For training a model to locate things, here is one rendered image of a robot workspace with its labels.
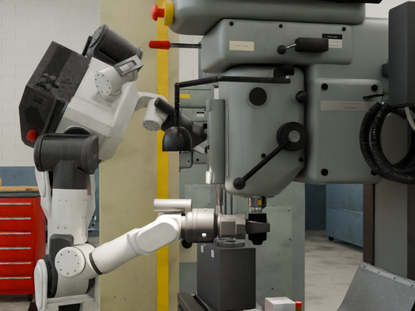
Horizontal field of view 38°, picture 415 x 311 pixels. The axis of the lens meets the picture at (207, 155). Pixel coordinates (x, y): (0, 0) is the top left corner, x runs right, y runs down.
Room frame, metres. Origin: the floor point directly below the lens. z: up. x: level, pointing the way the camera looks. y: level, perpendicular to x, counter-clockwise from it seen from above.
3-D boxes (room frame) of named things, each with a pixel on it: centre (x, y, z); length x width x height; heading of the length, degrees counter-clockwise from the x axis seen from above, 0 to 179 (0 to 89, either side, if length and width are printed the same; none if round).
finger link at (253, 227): (1.50, -0.12, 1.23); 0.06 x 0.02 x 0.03; 87
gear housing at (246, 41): (1.54, -0.17, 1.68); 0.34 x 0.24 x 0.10; 102
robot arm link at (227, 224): (1.54, -0.04, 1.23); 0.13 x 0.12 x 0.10; 177
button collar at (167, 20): (1.48, 0.10, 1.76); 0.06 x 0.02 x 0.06; 12
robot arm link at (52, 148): (1.60, 0.38, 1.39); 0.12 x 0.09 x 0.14; 89
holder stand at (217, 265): (1.93, -0.06, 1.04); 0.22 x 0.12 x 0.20; 19
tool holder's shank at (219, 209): (1.98, -0.04, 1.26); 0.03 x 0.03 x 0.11
